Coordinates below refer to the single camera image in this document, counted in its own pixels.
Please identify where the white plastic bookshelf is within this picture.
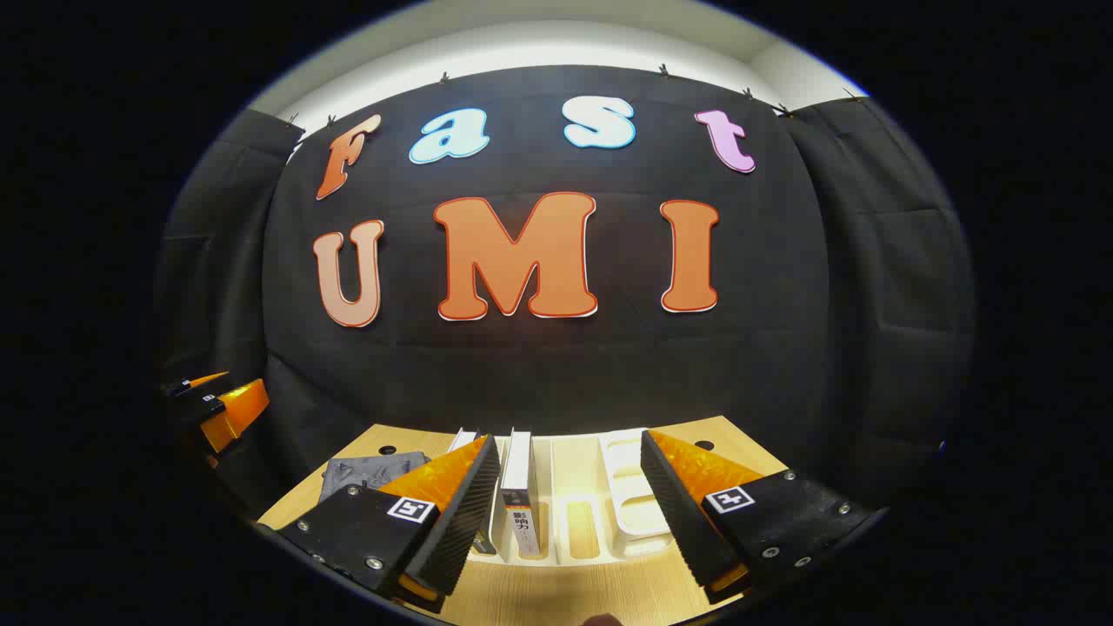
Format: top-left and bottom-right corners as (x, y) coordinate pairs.
(452, 426), (690, 567)

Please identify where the black backdrop cloth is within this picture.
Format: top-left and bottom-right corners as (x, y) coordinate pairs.
(157, 65), (976, 516)

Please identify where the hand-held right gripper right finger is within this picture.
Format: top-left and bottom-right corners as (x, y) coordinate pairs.
(640, 429), (881, 606)

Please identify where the blue-edged white book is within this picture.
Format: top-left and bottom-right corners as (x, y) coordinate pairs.
(447, 427), (498, 557)

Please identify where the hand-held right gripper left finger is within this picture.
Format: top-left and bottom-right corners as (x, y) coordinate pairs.
(277, 434), (503, 615)

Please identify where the grey schoolbag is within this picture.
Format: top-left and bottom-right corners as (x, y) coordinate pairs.
(318, 451), (432, 506)

